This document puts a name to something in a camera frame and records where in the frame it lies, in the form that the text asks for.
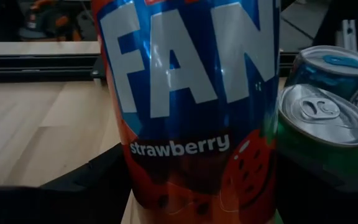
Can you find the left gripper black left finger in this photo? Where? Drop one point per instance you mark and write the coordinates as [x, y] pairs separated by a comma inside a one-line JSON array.
[[57, 202]]

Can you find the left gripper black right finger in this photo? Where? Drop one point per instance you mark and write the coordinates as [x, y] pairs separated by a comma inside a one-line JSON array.
[[322, 205]]

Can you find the green beverage can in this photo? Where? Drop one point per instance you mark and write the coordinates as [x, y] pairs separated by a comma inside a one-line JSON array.
[[322, 115]]

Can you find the blue beverage can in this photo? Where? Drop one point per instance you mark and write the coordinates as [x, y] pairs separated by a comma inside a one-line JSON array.
[[337, 62]]

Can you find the red blue Fanta strawberry can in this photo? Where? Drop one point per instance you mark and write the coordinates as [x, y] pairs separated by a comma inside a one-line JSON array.
[[182, 77]]

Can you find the orange shop vacuum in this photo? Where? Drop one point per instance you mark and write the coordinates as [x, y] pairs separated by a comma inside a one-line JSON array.
[[62, 21]]

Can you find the black aluminium table frame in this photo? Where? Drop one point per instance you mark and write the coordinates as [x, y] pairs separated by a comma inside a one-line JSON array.
[[26, 67]]

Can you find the silver aluminium bracket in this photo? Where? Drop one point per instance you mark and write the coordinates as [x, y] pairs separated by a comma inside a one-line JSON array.
[[350, 34]]

